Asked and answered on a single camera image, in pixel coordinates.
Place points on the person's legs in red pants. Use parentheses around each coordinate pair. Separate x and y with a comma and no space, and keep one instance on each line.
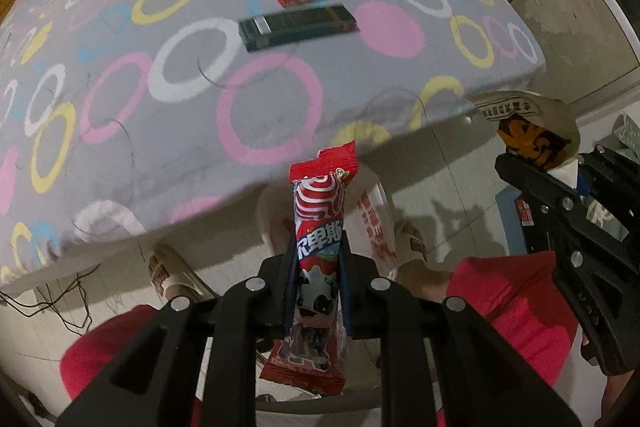
(500,297)

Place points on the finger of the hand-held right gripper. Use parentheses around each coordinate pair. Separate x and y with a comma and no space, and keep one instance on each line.
(585,267)
(615,187)

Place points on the dark green flat box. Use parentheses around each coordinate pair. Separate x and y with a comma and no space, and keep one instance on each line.
(300,27)

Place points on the red candy wrapper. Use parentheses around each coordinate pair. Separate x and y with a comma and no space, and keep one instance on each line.
(317,227)

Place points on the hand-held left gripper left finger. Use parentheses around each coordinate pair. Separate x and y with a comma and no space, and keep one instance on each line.
(235,332)

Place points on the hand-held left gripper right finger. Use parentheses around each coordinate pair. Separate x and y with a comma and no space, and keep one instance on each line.
(415,342)

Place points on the green patterned blanket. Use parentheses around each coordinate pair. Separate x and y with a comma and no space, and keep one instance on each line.
(625,132)

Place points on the bed with circle print sheet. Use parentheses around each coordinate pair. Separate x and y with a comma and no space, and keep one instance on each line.
(150,117)

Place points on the person's right forearm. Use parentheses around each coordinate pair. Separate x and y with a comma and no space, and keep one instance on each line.
(615,402)

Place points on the blue package with label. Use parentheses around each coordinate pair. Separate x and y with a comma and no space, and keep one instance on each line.
(522,217)

